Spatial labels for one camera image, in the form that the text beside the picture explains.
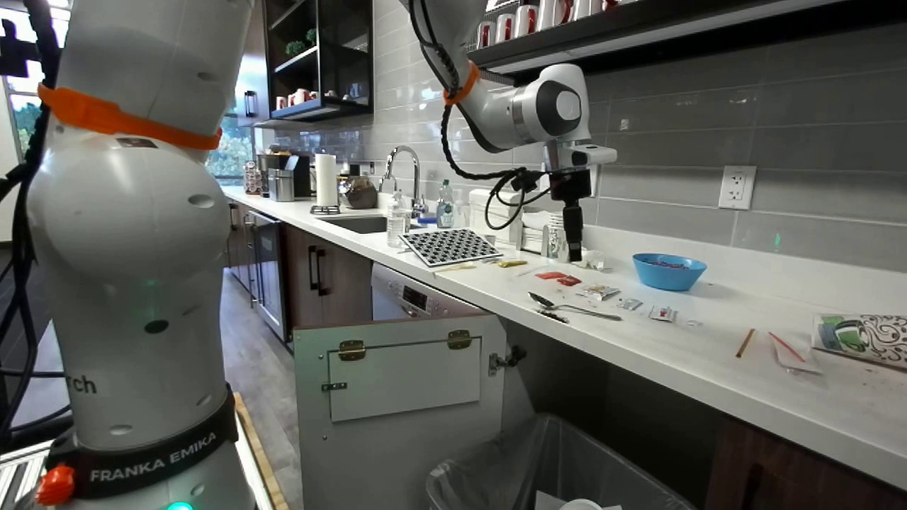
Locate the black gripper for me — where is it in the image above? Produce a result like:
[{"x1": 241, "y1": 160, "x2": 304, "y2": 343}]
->
[{"x1": 550, "y1": 167, "x2": 592, "y2": 265}]

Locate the grey trash bin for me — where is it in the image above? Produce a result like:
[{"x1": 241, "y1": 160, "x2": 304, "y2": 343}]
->
[{"x1": 422, "y1": 411, "x2": 703, "y2": 510}]

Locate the crumpled white tissue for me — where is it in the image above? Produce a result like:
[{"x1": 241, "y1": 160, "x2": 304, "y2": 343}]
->
[{"x1": 581, "y1": 249, "x2": 619, "y2": 277}]

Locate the red sauce packet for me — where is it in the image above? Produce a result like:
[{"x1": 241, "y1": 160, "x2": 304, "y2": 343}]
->
[{"x1": 534, "y1": 270, "x2": 585, "y2": 290}]

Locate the white paper towel dispenser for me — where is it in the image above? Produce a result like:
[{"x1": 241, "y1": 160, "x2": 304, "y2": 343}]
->
[{"x1": 465, "y1": 187, "x2": 527, "y2": 253}]

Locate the blue bowl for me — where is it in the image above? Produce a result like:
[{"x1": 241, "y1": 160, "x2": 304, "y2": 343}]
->
[{"x1": 629, "y1": 249, "x2": 708, "y2": 294}]

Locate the black white checkered mat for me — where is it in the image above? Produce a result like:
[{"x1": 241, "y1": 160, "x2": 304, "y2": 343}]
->
[{"x1": 397, "y1": 226, "x2": 503, "y2": 273}]

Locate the blue label bottle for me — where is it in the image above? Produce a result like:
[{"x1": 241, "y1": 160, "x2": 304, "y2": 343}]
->
[{"x1": 435, "y1": 177, "x2": 460, "y2": 232}]

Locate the chrome faucet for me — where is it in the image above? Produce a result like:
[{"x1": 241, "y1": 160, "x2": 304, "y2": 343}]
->
[{"x1": 381, "y1": 146, "x2": 425, "y2": 217}]

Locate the clear water bottle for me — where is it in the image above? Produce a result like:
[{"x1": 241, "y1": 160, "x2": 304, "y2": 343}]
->
[{"x1": 387, "y1": 190, "x2": 416, "y2": 253}]

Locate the steel dishwasher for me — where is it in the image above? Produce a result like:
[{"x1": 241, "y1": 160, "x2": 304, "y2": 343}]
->
[{"x1": 370, "y1": 260, "x2": 490, "y2": 327}]

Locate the amber honey stick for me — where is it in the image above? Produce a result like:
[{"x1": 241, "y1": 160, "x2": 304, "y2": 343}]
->
[{"x1": 735, "y1": 327, "x2": 759, "y2": 364}]

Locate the dark kettle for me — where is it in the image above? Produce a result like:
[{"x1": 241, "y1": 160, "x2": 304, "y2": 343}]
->
[{"x1": 338, "y1": 163, "x2": 384, "y2": 212}]

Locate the steel sink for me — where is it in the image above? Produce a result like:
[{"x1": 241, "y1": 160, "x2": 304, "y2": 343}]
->
[{"x1": 313, "y1": 209, "x2": 391, "y2": 239}]

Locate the paper towel roll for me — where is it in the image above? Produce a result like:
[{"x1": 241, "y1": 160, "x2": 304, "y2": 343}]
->
[{"x1": 313, "y1": 150, "x2": 343, "y2": 218}]

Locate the black open shelf unit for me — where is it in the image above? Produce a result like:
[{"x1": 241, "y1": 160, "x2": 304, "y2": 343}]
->
[{"x1": 260, "y1": 0, "x2": 378, "y2": 124}]

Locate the coffee machine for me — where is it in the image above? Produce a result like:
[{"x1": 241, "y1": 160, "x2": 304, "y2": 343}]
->
[{"x1": 252, "y1": 149, "x2": 317, "y2": 205}]

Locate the undercounter glass door fridge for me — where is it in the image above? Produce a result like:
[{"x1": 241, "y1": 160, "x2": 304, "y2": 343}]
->
[{"x1": 225, "y1": 207, "x2": 292, "y2": 343}]

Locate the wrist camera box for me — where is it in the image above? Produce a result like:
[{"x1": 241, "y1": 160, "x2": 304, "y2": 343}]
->
[{"x1": 568, "y1": 143, "x2": 622, "y2": 170}]

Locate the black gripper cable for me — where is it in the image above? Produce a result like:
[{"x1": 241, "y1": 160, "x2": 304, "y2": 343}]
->
[{"x1": 406, "y1": 0, "x2": 571, "y2": 232}]

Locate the dark wall shelf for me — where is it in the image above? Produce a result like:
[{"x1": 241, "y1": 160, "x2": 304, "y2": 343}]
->
[{"x1": 470, "y1": 0, "x2": 907, "y2": 82}]

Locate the black cabinet handle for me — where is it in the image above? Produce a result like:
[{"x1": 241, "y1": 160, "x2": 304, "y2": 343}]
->
[{"x1": 306, "y1": 245, "x2": 331, "y2": 302}]

